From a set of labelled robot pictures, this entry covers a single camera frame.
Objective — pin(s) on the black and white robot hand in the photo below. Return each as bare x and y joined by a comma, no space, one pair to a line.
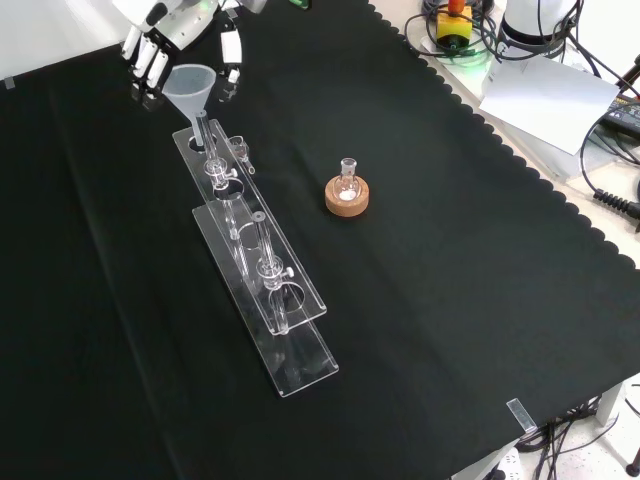
175,25

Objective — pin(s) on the translucent plastic funnel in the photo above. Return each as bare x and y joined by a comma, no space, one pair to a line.
189,85

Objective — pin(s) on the glass weighing funnel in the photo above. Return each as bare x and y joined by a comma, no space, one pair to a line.
239,147

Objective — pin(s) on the clear acrylic funnel stand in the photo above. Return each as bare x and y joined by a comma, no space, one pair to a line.
290,295

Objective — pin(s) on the clear tape strip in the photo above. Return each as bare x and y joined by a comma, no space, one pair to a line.
9,83
520,415

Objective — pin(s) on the small round-bottom glass flask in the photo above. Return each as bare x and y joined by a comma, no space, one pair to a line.
347,185

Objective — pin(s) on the yellow stop button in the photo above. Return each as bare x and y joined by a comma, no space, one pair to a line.
454,27

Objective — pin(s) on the pale board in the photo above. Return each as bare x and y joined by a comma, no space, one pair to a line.
545,100

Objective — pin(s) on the black cloth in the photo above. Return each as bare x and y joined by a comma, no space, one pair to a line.
425,310

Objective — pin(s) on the black power adapter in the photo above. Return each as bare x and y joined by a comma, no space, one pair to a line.
622,114

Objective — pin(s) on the black tripod leg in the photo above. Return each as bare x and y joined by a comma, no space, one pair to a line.
630,75

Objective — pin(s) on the white power strip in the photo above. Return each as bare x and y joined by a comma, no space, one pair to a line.
505,462

